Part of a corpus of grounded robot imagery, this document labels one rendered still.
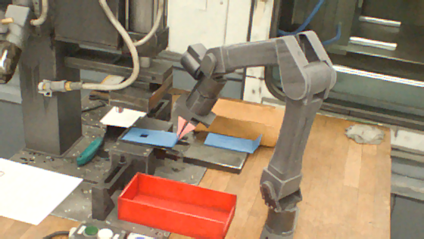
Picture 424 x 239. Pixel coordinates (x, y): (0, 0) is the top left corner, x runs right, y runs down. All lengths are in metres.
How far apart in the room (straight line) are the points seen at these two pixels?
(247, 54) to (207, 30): 0.80
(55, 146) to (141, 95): 0.33
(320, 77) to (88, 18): 0.56
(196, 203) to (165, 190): 0.08
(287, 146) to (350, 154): 0.53
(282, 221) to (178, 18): 0.99
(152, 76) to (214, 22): 0.67
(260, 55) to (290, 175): 0.26
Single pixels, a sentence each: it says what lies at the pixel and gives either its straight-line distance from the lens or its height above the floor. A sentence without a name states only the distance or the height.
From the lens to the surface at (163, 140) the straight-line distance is 1.47.
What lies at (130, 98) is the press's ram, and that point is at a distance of 1.36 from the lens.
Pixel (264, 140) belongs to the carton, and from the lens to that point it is 1.68.
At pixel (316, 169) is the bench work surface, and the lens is 1.62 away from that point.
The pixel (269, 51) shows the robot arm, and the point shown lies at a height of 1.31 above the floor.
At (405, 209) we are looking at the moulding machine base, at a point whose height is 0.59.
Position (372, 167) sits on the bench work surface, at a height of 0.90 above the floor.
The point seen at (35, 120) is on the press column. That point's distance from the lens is 1.57.
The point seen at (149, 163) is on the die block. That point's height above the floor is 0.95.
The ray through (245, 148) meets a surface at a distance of 1.61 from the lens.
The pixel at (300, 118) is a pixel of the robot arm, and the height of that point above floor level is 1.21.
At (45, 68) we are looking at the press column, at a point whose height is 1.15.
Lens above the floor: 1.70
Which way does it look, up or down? 29 degrees down
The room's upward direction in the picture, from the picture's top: 4 degrees clockwise
